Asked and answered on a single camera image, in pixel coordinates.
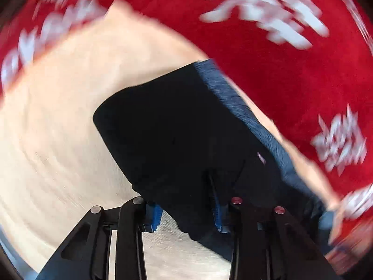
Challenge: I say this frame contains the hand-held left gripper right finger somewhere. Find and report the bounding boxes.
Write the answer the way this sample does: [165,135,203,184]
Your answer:
[207,171,342,280]

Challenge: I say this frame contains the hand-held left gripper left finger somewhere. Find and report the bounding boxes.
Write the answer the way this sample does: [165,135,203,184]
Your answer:
[36,197,164,280]

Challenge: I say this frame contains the black pants with floral trim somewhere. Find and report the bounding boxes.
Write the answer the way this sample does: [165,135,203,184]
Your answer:
[93,59,335,264]

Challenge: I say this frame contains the peach cloth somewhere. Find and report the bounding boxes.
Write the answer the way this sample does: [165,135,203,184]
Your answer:
[0,0,341,276]

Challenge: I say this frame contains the red printed blanket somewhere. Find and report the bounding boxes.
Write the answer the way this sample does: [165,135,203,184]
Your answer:
[0,0,373,272]

